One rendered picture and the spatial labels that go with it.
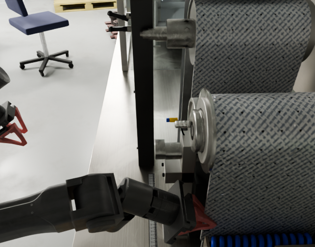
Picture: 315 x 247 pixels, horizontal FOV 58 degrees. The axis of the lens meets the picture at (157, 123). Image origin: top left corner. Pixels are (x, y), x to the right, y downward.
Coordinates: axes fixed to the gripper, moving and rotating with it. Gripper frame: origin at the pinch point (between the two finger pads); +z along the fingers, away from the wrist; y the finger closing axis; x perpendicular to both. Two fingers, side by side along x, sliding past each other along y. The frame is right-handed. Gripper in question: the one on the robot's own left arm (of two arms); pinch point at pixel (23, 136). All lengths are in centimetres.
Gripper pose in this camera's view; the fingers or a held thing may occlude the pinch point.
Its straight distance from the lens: 89.2
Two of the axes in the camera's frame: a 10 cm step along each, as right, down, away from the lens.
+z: 4.7, 6.1, 6.4
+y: -3.2, -5.6, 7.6
